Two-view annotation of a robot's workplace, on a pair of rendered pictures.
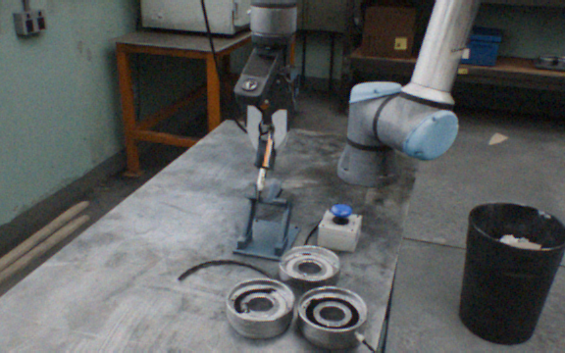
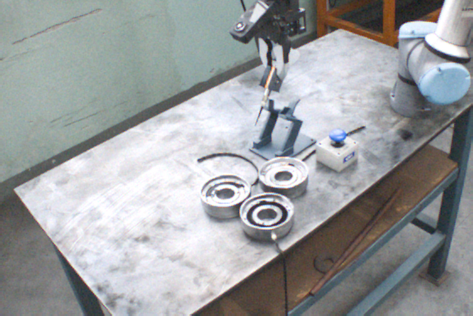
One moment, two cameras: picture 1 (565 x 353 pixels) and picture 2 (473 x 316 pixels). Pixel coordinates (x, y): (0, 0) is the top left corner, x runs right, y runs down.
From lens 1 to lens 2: 56 cm
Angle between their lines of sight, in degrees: 33
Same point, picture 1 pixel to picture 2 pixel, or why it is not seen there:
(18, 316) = (99, 159)
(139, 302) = (164, 170)
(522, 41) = not seen: outside the picture
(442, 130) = (450, 80)
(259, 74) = (251, 18)
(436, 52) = (449, 8)
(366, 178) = (404, 108)
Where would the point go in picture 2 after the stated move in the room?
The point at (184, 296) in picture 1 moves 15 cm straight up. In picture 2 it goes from (193, 174) to (182, 117)
